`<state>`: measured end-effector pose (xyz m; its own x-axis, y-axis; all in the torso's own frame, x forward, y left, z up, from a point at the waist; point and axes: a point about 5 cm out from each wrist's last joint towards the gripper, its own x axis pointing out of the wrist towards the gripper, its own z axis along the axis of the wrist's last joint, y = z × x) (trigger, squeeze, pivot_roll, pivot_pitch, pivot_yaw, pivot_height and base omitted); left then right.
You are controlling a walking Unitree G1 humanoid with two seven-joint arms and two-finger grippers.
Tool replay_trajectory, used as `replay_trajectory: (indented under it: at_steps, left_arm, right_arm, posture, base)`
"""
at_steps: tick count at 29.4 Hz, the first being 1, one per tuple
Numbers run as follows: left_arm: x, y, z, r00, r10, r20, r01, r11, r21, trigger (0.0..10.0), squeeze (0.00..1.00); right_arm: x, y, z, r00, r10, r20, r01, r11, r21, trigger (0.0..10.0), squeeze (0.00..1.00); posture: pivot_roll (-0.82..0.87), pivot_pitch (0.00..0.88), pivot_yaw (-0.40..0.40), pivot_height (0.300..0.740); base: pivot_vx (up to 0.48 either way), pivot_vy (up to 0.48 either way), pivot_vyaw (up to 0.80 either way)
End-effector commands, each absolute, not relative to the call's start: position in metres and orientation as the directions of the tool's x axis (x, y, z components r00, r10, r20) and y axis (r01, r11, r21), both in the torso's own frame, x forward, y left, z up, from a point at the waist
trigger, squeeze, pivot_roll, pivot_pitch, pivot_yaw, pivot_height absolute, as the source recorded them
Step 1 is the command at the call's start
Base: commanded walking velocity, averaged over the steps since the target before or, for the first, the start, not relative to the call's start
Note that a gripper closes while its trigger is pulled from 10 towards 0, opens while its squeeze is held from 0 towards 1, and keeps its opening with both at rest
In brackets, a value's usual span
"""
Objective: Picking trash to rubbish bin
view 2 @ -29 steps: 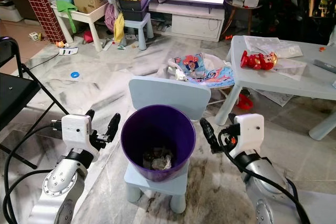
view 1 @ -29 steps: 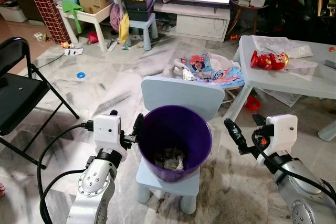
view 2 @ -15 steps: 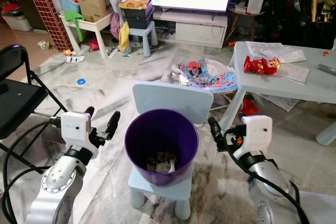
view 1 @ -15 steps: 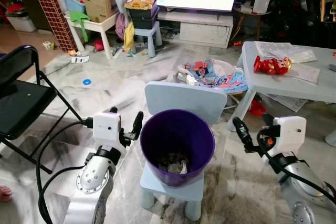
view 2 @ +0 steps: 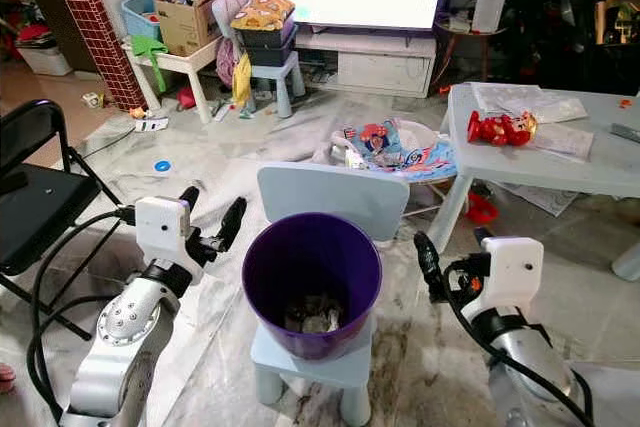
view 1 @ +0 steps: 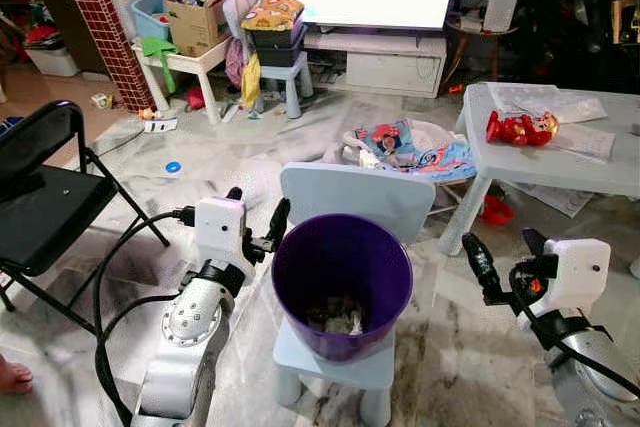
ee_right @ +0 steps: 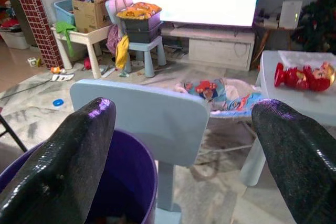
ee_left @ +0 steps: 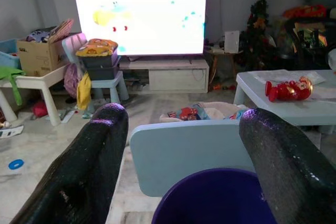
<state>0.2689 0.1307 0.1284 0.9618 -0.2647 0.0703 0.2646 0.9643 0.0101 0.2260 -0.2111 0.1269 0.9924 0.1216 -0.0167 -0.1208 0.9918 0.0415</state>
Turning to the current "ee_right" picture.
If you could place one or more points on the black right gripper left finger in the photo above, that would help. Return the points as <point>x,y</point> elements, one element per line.
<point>60,166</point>

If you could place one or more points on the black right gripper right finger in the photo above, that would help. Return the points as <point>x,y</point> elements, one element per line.
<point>302,163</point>

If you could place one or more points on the purple rubbish bin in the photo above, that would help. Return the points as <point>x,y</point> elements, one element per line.
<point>131,176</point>

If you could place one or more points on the blue plastic storage bin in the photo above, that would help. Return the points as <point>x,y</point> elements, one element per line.
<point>63,11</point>

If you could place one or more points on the black metal stand leg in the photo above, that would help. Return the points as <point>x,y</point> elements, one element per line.
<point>11,133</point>

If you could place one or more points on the blue round lid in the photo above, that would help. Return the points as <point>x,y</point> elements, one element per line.
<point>58,102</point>

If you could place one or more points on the small light blue plastic table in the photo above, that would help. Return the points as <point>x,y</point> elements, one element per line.
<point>288,100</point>

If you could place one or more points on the red toy doll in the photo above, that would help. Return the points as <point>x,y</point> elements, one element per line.
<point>304,77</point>

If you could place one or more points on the black white paper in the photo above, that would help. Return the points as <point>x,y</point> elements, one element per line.
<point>62,77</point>

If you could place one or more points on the orange white toy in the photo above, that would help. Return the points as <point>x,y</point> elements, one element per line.
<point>56,70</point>

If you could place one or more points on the light blue plastic chair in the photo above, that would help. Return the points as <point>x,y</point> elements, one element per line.
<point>149,49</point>
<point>157,124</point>

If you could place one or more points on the white cloth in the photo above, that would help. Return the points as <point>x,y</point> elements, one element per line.
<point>307,57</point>

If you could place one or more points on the white toy cube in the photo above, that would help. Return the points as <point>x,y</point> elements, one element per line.
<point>32,62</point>

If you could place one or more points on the baby bouncer with cartoon blanket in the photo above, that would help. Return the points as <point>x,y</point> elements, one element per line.
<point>218,93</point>

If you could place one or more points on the yellow cloth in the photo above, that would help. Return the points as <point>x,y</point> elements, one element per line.
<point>122,51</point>

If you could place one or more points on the small white table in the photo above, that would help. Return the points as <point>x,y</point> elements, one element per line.
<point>84,36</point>

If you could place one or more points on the white storage box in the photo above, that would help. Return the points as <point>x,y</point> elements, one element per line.
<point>14,40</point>

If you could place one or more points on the pink cloth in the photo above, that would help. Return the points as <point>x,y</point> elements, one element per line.
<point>113,39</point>

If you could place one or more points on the green cloth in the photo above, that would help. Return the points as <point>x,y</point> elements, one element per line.
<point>65,28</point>

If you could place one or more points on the wooden side table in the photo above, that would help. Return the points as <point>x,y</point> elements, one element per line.
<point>265,28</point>

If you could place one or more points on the white television stand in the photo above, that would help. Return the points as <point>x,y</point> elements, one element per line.
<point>218,48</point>

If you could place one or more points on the decorated christmas tree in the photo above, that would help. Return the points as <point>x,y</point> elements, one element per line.
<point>319,16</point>

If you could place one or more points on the red brick pattern pillar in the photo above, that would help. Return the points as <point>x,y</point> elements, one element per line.
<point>34,19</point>

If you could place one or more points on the white box device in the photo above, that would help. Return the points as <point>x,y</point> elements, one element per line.
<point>290,14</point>

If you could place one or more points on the brown cardboard box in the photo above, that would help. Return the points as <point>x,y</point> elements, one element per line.
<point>88,15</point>

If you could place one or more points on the dark grey storage box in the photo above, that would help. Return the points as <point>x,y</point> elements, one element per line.
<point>145,36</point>
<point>141,24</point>

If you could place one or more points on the orange patterned cushion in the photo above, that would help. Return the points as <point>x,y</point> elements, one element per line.
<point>139,10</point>

